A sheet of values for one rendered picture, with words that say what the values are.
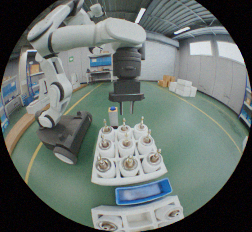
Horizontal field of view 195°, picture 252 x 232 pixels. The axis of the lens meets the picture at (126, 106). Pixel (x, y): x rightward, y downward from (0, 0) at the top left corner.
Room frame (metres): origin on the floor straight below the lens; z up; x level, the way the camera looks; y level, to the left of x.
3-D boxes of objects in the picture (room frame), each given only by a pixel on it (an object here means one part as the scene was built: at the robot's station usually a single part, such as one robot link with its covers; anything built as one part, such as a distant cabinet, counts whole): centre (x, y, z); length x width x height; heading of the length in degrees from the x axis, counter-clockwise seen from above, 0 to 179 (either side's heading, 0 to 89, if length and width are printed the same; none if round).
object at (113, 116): (0.52, 0.11, 0.16); 0.07 x 0.07 x 0.31; 7
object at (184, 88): (2.17, -2.06, 0.27); 0.39 x 0.39 x 0.18; 7
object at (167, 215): (-0.17, -0.17, 0.25); 0.08 x 0.08 x 0.01
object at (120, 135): (0.36, 0.01, 0.16); 0.10 x 0.10 x 0.18
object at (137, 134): (0.37, -0.11, 0.16); 0.10 x 0.10 x 0.18
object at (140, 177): (0.24, 0.00, 0.09); 0.39 x 0.39 x 0.18; 7
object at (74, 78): (2.50, 2.47, 0.45); 1.51 x 0.57 x 0.74; 6
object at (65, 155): (0.15, 0.46, 0.10); 0.20 x 0.05 x 0.20; 96
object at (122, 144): (0.24, 0.00, 0.25); 0.08 x 0.08 x 0.01
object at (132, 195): (-0.02, -0.10, 0.06); 0.30 x 0.11 x 0.12; 96
